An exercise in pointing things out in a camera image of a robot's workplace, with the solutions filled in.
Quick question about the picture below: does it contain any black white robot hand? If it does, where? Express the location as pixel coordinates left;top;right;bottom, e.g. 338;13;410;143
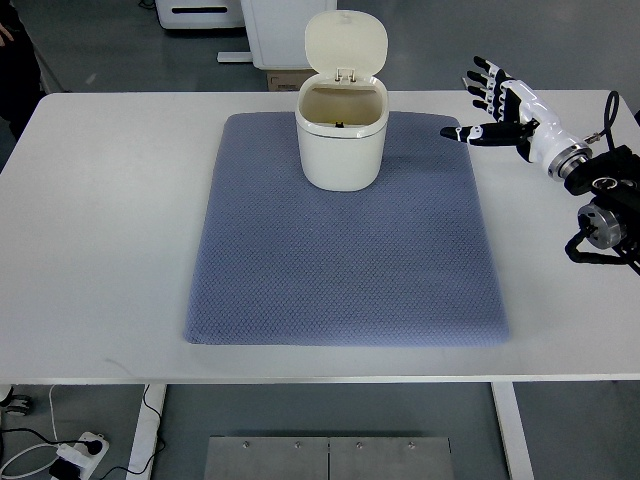
440;56;592;180

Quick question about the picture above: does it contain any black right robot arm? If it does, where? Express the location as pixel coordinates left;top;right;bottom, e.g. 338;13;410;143
564;91;639;272

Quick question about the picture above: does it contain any white trash bin open lid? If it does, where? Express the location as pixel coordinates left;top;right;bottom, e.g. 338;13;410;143
295;10;390;192

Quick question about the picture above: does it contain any blue textured mat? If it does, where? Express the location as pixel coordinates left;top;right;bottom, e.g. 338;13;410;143
184;112;509;347

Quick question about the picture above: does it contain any cardboard box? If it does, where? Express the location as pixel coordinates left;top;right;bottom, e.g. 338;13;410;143
266;69;316;92

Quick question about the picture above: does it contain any white cabinet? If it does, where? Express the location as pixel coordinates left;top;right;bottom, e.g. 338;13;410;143
217;0;337;71

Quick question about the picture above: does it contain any right white table leg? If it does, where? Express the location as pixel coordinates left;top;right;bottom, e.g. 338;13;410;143
491;382;535;480

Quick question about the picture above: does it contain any white table leg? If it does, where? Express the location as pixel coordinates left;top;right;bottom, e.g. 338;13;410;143
125;384;167;480
491;382;535;480

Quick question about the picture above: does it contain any white appliance with slot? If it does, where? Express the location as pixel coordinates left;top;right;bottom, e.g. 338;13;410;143
155;0;244;30

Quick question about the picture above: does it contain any metal floor plate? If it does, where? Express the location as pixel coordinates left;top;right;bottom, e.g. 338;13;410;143
204;436;454;479

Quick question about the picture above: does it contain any left white table leg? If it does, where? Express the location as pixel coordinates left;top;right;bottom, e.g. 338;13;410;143
125;384;167;480

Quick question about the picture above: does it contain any person in dark clothes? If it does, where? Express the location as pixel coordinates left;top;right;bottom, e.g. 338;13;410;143
1;1;45;140

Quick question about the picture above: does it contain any white power strip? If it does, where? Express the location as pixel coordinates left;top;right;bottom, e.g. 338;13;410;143
56;432;110;473

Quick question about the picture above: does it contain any caster wheel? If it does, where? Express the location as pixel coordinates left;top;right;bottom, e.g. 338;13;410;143
0;385;33;416

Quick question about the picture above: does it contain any black cable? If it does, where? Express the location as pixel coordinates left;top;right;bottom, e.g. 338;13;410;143
94;383;166;476

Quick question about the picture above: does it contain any white cable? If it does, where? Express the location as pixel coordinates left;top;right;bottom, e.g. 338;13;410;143
0;384;81;476

